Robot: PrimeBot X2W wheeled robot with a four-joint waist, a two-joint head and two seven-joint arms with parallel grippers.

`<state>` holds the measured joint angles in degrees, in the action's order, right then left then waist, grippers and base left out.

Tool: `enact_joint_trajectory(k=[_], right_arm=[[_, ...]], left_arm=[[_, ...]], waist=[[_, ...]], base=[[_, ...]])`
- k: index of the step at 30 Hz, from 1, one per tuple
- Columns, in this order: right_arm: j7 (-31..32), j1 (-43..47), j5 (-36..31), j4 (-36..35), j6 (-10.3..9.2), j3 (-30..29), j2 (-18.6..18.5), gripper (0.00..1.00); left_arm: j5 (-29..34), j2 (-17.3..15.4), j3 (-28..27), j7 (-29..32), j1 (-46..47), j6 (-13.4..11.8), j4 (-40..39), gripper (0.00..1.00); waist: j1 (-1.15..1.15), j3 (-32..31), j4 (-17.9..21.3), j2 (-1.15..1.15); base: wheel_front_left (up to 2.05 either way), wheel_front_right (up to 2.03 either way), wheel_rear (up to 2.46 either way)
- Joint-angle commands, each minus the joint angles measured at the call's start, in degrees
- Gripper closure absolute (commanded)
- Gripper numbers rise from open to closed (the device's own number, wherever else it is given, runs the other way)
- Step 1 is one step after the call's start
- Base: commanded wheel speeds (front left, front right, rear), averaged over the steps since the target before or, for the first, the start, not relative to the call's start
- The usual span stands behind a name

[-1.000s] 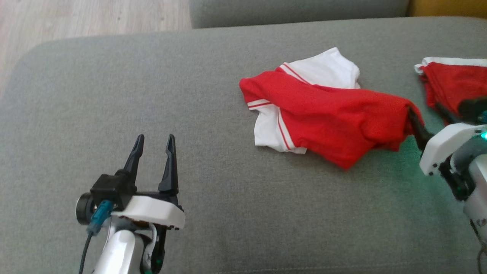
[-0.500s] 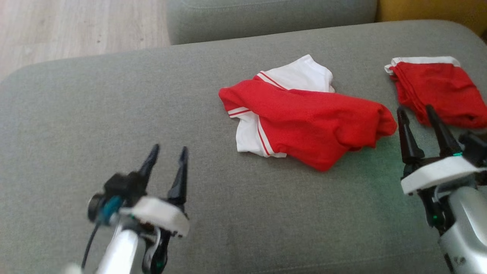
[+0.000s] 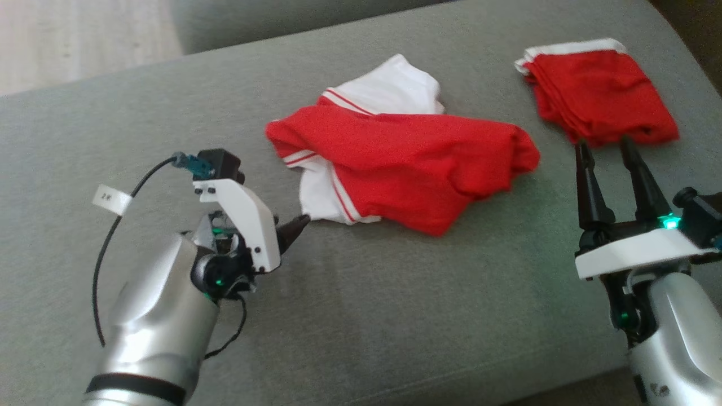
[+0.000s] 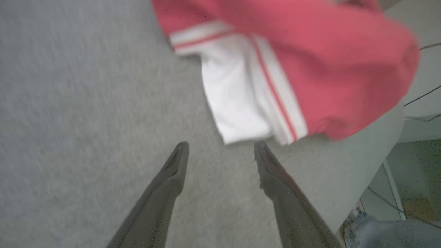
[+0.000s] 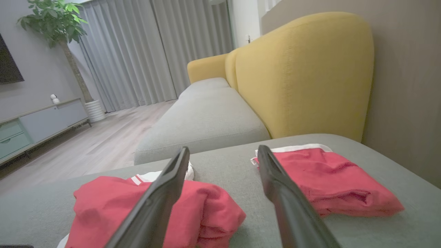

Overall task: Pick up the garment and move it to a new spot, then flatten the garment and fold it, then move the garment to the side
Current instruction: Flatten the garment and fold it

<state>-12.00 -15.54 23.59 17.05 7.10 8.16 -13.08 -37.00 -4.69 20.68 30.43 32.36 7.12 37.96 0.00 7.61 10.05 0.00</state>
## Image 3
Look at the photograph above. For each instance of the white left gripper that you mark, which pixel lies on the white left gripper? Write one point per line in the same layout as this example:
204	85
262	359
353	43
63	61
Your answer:
248	225

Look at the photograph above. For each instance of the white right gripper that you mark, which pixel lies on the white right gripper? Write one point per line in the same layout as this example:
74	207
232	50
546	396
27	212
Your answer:
637	251

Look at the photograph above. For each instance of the red shorts with white trim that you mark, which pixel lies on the red shorts with white trim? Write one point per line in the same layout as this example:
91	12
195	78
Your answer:
603	90

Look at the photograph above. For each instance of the red and white jersey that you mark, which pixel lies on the red and white jersey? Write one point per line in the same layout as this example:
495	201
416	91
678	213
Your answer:
406	158

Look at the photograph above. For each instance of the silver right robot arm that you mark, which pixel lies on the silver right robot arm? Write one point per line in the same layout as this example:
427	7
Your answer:
682	338

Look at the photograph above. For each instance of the grey sofa seat cushion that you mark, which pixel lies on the grey sofa seat cushion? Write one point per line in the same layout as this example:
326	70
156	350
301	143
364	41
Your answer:
395	316

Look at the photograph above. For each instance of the mustard yellow furniture panel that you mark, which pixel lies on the mustard yellow furniture panel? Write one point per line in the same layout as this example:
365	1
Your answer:
702	34

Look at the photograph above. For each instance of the grey sofa back cushion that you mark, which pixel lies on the grey sofa back cushion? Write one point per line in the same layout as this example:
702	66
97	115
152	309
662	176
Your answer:
254	22

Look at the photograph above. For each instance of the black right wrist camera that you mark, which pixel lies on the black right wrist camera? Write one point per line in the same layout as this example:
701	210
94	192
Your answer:
702	217

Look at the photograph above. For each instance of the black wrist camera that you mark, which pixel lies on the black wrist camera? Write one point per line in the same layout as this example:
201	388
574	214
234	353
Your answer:
702	217
223	164

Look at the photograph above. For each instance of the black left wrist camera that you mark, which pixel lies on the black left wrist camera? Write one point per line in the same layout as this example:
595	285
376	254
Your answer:
223	164

